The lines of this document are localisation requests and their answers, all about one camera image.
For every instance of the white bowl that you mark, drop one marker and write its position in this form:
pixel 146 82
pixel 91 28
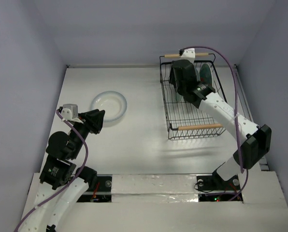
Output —
pixel 113 103

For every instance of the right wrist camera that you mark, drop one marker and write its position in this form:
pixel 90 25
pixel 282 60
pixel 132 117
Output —
pixel 188 54

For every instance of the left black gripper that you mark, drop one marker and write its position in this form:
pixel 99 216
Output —
pixel 93 119

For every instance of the green flower plate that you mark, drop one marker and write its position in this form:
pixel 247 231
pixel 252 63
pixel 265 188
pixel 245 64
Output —
pixel 179 97

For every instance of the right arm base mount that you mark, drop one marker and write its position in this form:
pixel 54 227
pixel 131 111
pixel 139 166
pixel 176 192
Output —
pixel 214 189

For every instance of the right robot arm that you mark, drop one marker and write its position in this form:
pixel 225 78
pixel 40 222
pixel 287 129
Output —
pixel 253 141

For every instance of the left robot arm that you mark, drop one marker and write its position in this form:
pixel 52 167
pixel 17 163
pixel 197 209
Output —
pixel 65 176

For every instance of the black wire dish rack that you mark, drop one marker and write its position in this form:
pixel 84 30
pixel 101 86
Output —
pixel 183 120

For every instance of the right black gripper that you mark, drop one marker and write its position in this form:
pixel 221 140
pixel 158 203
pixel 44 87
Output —
pixel 177 79

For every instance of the teal red plate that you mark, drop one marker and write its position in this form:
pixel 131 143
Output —
pixel 206 74

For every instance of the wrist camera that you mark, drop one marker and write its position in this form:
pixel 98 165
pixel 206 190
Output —
pixel 188 54
pixel 70 112

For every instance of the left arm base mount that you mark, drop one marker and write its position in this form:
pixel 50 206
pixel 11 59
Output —
pixel 100 193

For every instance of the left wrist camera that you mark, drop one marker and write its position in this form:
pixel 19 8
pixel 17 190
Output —
pixel 70 112

